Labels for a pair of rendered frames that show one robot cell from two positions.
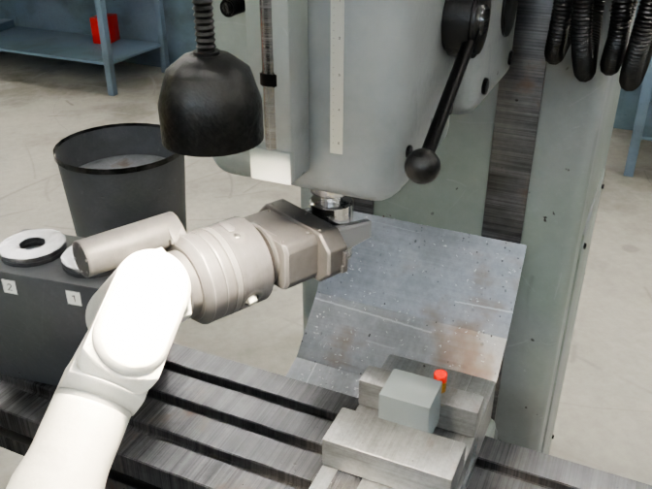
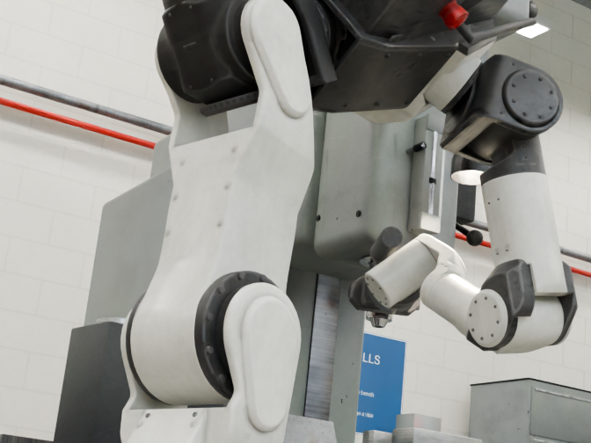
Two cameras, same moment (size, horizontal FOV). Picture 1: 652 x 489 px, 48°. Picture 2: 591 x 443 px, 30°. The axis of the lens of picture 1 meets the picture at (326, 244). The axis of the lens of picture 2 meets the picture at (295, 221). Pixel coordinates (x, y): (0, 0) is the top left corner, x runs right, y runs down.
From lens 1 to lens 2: 1.84 m
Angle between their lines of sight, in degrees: 70
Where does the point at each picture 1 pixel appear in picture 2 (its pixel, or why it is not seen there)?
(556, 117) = (346, 328)
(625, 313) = not seen: outside the picture
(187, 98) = not seen: hidden behind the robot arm
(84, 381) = (457, 269)
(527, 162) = (331, 357)
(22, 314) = not seen: hidden behind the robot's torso
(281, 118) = (436, 199)
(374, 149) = (452, 230)
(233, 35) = (395, 165)
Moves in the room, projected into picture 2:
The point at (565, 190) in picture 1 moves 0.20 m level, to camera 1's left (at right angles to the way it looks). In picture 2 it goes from (352, 379) to (299, 359)
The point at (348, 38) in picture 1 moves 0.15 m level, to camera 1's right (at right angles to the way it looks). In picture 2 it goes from (445, 177) to (480, 203)
